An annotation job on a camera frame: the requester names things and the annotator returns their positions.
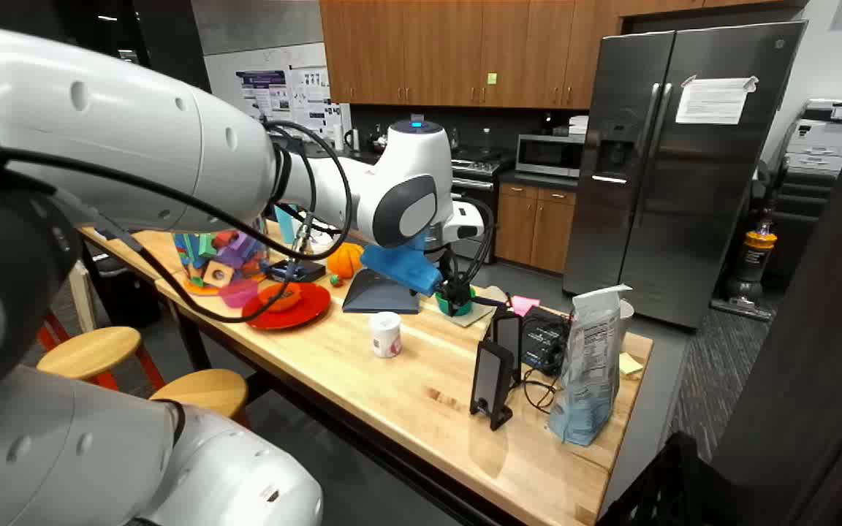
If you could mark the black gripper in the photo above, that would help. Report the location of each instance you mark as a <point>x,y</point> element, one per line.
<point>455,263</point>

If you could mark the white paper cup container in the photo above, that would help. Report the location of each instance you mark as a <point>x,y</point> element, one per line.
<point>388,336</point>

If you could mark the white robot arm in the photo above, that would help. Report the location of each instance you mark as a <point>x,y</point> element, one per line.
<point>102,126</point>

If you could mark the pale mat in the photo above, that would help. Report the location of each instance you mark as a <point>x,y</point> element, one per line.
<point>486,297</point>

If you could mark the blue cloth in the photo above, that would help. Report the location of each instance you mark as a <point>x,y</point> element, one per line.
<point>401,263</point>

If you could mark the pink sticky note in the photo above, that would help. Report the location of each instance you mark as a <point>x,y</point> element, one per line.
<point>526,304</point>

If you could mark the black tablet stand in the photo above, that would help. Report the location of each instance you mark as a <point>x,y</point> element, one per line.
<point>489,376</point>

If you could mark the black box device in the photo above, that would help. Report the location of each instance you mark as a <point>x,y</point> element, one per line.
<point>545,340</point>

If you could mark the wide wooden base cabinet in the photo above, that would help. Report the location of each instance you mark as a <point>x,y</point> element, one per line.
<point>536,225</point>

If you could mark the black steel oven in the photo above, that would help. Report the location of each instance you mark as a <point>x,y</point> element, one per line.
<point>474,180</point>

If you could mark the orange fruit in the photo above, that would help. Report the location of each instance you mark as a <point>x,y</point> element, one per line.
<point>347,263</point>

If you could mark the small white object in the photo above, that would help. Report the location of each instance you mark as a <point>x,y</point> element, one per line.
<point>321,241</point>

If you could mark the dark flat gadget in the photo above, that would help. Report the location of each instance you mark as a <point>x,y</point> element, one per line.
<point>305,269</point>

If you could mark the silver blue paper bag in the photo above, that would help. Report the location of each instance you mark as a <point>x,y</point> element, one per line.
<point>585,381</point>

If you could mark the red plate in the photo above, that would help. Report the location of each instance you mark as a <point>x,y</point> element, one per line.
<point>297,313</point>

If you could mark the silver microwave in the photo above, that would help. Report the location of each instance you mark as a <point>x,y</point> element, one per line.
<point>549,156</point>

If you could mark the teal plastic piece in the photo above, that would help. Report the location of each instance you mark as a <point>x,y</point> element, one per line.
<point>286,225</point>

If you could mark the yellow sticky note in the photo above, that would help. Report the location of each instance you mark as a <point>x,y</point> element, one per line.
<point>634,362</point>

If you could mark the white countertop jar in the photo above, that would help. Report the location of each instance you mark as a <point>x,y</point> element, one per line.
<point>577,126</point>

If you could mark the green cabinet sticker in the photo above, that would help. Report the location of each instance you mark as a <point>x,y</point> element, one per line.
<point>493,80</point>

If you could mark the pink plastic toy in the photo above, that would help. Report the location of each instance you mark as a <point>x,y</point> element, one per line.
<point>238,292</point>

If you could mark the stainless steel fridge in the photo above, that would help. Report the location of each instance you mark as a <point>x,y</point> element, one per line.
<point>666,194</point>

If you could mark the wooden toy block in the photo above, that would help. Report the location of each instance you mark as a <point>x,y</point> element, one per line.
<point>219,276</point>

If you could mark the white printed poster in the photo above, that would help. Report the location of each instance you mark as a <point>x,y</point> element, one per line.
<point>311,85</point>

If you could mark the poster with purple header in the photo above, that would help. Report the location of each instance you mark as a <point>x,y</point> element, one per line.
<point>264,85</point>

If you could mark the orange grey vacuum cleaner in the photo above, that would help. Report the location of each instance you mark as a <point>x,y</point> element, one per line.
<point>759,244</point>

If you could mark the white paper sheet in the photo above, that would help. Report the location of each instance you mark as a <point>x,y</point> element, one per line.
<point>714,99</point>

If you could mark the dark foreground panel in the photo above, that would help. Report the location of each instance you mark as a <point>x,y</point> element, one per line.
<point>831,340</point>

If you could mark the grey office printer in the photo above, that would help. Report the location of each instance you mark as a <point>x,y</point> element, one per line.
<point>816,148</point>

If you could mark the wooden wall cabinets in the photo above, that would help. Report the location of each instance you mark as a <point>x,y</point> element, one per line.
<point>439,48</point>

